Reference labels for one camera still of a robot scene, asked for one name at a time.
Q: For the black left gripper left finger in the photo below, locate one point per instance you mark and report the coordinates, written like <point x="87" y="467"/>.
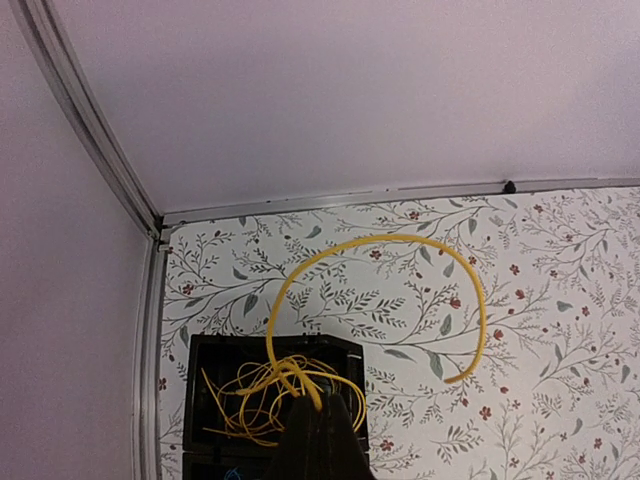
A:
<point x="297" y="455"/>

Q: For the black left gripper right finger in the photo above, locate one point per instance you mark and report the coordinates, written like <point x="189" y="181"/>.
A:
<point x="343" y="458"/>

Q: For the black three-compartment bin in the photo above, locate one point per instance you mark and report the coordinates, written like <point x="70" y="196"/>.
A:
<point x="231" y="435"/>

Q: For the floral patterned table mat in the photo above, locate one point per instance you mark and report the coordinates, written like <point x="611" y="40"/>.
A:
<point x="556" y="395"/>

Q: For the small black wall knob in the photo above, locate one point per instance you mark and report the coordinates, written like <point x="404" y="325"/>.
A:
<point x="509" y="188"/>

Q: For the left aluminium corner post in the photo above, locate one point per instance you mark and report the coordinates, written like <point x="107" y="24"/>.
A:
<point x="44" y="32"/>

